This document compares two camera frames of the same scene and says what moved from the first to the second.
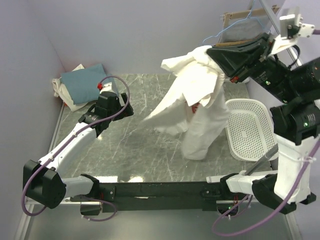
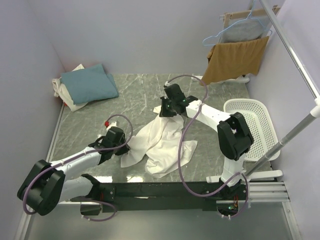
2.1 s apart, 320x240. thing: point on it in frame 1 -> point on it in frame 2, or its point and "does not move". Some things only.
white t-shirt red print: x=197 y=106 -> x=158 y=138
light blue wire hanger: x=240 y=20 does not move
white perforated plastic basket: x=250 y=131 does not move
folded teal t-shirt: x=82 y=85 does not move
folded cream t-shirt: x=59 y=90 does not move
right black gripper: x=238 y=61 -> x=164 y=113
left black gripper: x=128 y=111 -> x=124 y=149
